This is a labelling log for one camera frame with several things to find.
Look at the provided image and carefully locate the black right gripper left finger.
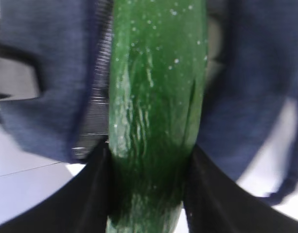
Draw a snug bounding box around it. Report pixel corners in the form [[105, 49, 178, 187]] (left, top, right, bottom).
[[0, 143, 111, 233]]

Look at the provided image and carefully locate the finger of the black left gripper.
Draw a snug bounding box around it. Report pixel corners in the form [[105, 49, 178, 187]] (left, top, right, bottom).
[[0, 43, 41, 101]]

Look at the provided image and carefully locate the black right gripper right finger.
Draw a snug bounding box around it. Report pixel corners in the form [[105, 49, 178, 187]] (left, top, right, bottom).
[[183, 146, 298, 233]]

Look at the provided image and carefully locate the green cucumber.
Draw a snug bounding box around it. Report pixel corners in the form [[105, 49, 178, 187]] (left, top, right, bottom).
[[106, 0, 208, 233]]

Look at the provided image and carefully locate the dark blue lunch bag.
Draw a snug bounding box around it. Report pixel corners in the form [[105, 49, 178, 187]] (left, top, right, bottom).
[[0, 0, 298, 204]]

